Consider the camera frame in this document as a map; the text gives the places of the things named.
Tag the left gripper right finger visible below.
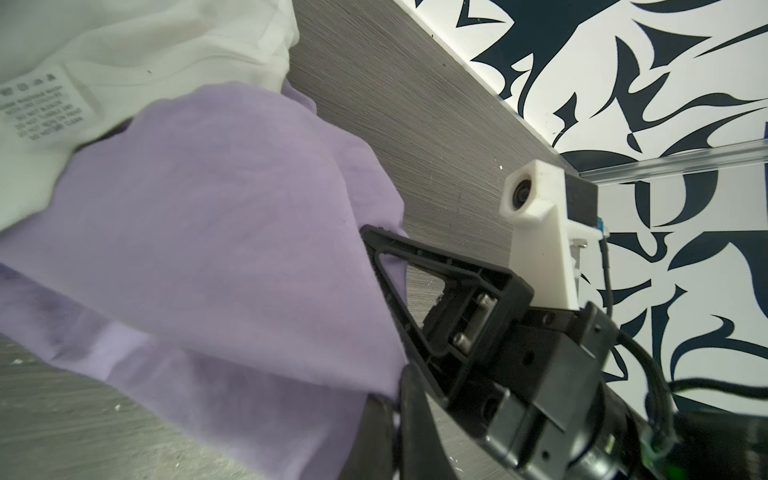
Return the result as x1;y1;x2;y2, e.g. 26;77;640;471
400;365;458;480

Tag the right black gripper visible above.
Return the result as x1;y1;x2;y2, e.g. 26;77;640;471
360;225;636;479

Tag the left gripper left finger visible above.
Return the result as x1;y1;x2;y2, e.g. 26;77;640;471
338;394;398;480

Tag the purple cloth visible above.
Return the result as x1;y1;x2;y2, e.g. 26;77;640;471
1;83;405;479

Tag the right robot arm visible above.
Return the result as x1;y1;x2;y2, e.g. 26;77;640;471
361;226;767;479

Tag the white cloth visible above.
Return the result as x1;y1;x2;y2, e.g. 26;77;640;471
1;1;299;228

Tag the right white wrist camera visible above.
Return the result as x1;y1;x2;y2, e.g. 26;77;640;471
499;160;605;311

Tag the aluminium cage frame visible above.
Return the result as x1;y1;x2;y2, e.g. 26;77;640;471
579;139;767;185

